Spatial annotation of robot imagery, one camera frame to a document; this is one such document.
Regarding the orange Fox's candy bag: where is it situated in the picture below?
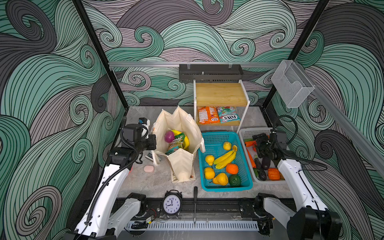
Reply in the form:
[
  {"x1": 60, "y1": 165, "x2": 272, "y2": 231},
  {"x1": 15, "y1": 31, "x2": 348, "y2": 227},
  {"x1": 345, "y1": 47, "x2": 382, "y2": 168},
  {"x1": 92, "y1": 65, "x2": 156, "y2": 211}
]
[{"x1": 198, "y1": 107, "x2": 220, "y2": 125}]

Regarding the white grey stapler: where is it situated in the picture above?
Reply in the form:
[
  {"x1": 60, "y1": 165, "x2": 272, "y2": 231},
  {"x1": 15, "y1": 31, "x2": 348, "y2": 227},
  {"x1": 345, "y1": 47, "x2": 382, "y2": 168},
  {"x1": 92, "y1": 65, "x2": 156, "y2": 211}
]
[{"x1": 145, "y1": 153, "x2": 153, "y2": 162}]

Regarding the yellow pear front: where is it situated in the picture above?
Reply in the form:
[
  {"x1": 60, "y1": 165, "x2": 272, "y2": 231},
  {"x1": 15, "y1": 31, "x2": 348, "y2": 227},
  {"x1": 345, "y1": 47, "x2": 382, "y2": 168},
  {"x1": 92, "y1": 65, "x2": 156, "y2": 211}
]
[{"x1": 212, "y1": 173, "x2": 229, "y2": 186}]

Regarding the dark green cucumber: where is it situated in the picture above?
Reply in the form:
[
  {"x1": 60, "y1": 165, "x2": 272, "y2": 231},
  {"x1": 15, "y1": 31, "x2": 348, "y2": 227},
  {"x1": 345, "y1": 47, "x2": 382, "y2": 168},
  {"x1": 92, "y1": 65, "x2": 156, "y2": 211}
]
[{"x1": 254, "y1": 157, "x2": 267, "y2": 181}]

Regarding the purple onion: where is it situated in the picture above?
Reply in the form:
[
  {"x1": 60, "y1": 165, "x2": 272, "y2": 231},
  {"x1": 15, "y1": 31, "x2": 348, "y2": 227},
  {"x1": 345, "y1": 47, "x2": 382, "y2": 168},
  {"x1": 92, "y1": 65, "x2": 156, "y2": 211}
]
[{"x1": 164, "y1": 131, "x2": 175, "y2": 143}]

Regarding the yellow lemon middle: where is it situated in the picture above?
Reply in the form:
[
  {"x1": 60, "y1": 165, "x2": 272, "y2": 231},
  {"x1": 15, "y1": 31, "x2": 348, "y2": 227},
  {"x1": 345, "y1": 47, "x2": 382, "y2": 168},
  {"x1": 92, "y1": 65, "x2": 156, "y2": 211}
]
[{"x1": 205, "y1": 155, "x2": 215, "y2": 166}]

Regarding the orange mini pumpkin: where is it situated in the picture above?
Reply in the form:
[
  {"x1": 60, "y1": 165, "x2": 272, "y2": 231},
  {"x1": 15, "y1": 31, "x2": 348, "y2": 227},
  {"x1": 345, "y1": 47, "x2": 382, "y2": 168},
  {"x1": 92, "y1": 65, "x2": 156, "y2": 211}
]
[{"x1": 268, "y1": 168, "x2": 281, "y2": 181}]

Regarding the yellow green candy bag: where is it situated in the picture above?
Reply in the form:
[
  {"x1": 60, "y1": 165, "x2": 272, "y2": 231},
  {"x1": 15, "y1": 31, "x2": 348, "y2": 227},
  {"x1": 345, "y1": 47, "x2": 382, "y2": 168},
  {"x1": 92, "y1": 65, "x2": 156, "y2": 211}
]
[{"x1": 171, "y1": 133, "x2": 186, "y2": 149}]

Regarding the black handled screwdriver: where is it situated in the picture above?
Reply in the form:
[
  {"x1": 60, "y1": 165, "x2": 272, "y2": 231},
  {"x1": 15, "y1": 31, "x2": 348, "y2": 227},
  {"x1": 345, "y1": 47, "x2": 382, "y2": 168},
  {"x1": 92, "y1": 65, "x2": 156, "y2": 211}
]
[{"x1": 194, "y1": 186, "x2": 198, "y2": 226}]

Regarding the orange tangerine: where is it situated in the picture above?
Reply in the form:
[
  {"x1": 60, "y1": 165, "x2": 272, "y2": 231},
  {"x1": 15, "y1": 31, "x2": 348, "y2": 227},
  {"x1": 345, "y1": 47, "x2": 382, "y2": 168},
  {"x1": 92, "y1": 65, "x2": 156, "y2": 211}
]
[{"x1": 226, "y1": 164, "x2": 239, "y2": 175}]

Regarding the purple eggplant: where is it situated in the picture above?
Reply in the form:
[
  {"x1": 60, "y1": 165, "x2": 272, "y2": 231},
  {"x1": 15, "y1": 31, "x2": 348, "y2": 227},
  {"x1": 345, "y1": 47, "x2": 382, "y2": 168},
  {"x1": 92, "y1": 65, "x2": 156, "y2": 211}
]
[{"x1": 262, "y1": 157, "x2": 271, "y2": 171}]

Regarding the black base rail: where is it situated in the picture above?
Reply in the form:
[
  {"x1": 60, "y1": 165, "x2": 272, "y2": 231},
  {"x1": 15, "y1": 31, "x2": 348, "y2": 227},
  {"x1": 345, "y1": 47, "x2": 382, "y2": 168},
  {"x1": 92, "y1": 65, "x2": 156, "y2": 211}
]
[{"x1": 139, "y1": 197, "x2": 269, "y2": 220}]

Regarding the teal plastic fruit basket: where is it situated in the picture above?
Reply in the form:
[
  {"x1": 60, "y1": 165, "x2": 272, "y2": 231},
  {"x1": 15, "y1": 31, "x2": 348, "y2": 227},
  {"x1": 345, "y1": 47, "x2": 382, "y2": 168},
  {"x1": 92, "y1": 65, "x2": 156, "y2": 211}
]
[{"x1": 198, "y1": 132, "x2": 253, "y2": 193}]

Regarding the white slotted cable duct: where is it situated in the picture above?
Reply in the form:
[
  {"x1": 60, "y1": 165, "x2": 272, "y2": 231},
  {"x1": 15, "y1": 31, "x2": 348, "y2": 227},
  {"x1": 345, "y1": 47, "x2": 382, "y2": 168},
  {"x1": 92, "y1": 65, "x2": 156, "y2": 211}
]
[{"x1": 138, "y1": 221, "x2": 259, "y2": 232}]

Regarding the red green candy bag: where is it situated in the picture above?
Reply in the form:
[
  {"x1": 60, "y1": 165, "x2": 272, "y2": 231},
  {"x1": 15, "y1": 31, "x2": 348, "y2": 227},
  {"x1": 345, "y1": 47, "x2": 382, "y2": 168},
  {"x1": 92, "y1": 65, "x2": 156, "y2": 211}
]
[{"x1": 165, "y1": 146, "x2": 182, "y2": 156}]

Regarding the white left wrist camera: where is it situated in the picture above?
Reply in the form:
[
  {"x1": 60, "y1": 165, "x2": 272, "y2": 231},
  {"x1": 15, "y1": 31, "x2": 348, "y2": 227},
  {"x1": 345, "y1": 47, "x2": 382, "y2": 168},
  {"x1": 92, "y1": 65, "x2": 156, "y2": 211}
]
[{"x1": 139, "y1": 118, "x2": 150, "y2": 130}]

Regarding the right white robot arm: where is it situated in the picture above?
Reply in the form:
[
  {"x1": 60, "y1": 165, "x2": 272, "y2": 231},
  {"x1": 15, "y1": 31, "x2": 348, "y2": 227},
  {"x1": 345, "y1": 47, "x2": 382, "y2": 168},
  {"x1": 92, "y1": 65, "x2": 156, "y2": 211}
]
[{"x1": 253, "y1": 129, "x2": 343, "y2": 240}]

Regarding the white plastic vegetable basket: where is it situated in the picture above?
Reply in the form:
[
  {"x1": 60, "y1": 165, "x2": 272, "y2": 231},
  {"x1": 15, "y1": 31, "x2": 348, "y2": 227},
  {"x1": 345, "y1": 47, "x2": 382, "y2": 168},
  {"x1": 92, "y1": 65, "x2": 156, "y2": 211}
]
[{"x1": 239, "y1": 128, "x2": 286, "y2": 185}]

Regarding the black metal wall tray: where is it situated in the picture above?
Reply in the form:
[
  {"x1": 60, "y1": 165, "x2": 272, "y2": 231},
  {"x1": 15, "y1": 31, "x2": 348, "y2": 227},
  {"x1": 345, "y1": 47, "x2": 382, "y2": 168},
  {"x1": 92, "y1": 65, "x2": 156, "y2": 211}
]
[{"x1": 179, "y1": 64, "x2": 244, "y2": 83}]

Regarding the clear plastic wall holder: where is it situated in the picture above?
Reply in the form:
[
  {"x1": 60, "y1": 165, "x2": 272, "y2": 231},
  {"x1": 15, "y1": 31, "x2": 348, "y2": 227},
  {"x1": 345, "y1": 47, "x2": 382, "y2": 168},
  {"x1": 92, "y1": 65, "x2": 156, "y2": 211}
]
[{"x1": 272, "y1": 60, "x2": 315, "y2": 109}]

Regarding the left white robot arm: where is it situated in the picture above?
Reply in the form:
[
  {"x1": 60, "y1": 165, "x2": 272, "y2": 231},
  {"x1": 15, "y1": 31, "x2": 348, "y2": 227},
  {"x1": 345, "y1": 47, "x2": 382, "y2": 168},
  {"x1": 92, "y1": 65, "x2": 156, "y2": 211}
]
[{"x1": 64, "y1": 118, "x2": 156, "y2": 240}]

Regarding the orange carrot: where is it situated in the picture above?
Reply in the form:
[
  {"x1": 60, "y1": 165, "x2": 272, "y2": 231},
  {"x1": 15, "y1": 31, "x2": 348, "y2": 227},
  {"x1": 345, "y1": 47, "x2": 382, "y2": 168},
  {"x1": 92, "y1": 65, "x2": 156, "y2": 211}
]
[{"x1": 245, "y1": 141, "x2": 257, "y2": 169}]

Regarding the yellow lemon top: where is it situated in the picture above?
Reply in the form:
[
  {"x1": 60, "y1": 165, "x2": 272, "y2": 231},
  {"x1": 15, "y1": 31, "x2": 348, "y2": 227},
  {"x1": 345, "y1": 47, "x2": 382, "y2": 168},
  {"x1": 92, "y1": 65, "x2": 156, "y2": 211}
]
[{"x1": 223, "y1": 142, "x2": 232, "y2": 151}]

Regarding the green avocado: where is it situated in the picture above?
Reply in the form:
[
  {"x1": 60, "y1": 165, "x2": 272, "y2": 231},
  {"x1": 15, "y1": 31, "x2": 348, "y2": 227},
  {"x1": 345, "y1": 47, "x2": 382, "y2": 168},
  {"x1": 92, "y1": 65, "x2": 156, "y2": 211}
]
[{"x1": 229, "y1": 175, "x2": 242, "y2": 188}]

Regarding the black alarm clock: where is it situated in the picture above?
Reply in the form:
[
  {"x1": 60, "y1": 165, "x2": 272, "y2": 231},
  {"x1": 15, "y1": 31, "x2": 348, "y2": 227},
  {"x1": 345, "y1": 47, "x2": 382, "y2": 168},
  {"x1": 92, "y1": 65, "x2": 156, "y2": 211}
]
[{"x1": 162, "y1": 190, "x2": 183, "y2": 217}]

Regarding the yellow orange bottom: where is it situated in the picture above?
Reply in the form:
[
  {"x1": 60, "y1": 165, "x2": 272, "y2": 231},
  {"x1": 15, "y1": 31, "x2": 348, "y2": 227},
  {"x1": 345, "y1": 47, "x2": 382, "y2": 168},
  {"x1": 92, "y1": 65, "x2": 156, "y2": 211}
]
[{"x1": 204, "y1": 168, "x2": 216, "y2": 180}]

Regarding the pink round sponge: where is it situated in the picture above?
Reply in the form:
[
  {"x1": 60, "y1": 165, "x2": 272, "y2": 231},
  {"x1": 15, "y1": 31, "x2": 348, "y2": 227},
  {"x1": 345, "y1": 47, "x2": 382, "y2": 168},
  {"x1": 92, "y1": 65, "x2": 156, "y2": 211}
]
[{"x1": 143, "y1": 165, "x2": 155, "y2": 173}]

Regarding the yellow lemon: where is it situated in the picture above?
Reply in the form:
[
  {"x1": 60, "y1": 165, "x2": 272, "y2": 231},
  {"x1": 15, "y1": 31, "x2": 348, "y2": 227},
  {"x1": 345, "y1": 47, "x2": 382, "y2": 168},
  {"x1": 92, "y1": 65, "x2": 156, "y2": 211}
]
[
  {"x1": 205, "y1": 155, "x2": 215, "y2": 166},
  {"x1": 223, "y1": 142, "x2": 232, "y2": 151}
]

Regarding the green Fox's candy bag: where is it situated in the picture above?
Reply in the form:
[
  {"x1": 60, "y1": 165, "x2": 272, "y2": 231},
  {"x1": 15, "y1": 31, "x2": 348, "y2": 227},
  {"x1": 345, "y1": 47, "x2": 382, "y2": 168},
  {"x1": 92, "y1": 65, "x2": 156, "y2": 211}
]
[{"x1": 216, "y1": 107, "x2": 240, "y2": 124}]

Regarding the large yellow banana bunch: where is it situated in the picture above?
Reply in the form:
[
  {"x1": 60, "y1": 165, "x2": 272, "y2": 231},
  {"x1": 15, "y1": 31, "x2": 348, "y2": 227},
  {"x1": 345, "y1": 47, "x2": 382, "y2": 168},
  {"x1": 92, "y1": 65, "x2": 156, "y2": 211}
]
[{"x1": 172, "y1": 130, "x2": 190, "y2": 150}]

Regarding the small yellow banana bunch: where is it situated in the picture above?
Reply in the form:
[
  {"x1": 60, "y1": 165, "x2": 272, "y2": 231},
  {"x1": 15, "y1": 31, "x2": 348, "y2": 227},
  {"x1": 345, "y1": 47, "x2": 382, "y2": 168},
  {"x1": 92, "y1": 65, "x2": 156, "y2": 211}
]
[{"x1": 214, "y1": 146, "x2": 238, "y2": 170}]

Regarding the white wooden two-tier shelf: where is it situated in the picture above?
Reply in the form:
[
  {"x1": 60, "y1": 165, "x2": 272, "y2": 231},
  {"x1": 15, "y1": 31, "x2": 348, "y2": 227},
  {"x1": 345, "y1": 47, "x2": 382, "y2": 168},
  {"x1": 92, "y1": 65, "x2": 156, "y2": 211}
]
[{"x1": 193, "y1": 80, "x2": 250, "y2": 133}]

